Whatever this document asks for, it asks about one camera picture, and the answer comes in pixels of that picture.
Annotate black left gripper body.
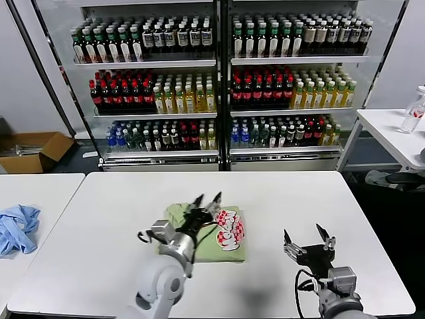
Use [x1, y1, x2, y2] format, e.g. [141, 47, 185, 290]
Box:
[177, 207, 217, 237]

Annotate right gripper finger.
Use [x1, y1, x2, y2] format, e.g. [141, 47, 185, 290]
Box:
[282, 228, 308, 259]
[315, 223, 337, 252]

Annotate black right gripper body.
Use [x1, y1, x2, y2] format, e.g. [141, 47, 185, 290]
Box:
[296, 244, 336, 277]

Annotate light green polo shirt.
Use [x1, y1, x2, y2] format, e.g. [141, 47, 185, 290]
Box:
[165, 202, 250, 264]

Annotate grey crumpled cloth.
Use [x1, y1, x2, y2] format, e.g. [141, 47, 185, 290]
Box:
[365, 169, 392, 186]

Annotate black office chair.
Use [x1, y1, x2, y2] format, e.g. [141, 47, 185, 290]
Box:
[384, 171, 425, 192]

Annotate white side table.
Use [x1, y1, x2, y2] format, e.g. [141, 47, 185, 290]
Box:
[341, 108, 425, 173]

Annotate clear water bottle red label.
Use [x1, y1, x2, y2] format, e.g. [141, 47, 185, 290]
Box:
[400, 85, 425, 134]

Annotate beverage display fridge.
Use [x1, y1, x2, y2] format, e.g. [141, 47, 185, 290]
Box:
[31, 0, 222, 172]

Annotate white label dark drink bottle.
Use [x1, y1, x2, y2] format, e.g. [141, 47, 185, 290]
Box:
[177, 23, 189, 55]
[189, 23, 201, 54]
[338, 20, 351, 54]
[350, 20, 362, 54]
[154, 24, 166, 56]
[201, 22, 213, 54]
[327, 20, 339, 54]
[361, 21, 373, 54]
[165, 24, 177, 55]
[142, 25, 154, 56]

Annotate metal beverage display shelf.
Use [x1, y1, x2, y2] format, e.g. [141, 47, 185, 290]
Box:
[221, 0, 412, 172]

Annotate crumpled light blue garment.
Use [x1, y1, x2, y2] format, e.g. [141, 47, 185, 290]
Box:
[0, 203, 43, 259]

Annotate metal rods bundle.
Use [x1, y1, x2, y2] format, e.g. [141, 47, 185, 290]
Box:
[13, 144, 46, 156]

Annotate brown cardboard box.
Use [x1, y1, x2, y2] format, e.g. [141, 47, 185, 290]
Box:
[0, 131, 76, 174]

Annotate beige label dark drink bottle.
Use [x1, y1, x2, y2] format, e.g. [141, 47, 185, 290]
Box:
[303, 20, 316, 54]
[315, 20, 327, 54]

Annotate black slanted metal pole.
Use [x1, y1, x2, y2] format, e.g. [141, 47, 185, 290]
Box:
[6, 0, 77, 139]

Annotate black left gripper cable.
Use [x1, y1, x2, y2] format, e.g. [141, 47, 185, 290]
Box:
[192, 221, 218, 257]

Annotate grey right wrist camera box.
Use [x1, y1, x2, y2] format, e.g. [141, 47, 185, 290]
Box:
[327, 266, 358, 295]

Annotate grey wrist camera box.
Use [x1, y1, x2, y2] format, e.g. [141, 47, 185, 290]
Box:
[151, 219, 176, 245]
[327, 266, 358, 295]

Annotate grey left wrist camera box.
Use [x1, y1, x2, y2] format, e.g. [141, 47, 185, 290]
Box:
[151, 219, 176, 245]

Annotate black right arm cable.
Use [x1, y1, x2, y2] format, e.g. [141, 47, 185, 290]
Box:
[295, 268, 328, 319]

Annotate black left camera cable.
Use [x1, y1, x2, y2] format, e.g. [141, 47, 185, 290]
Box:
[137, 229, 157, 245]

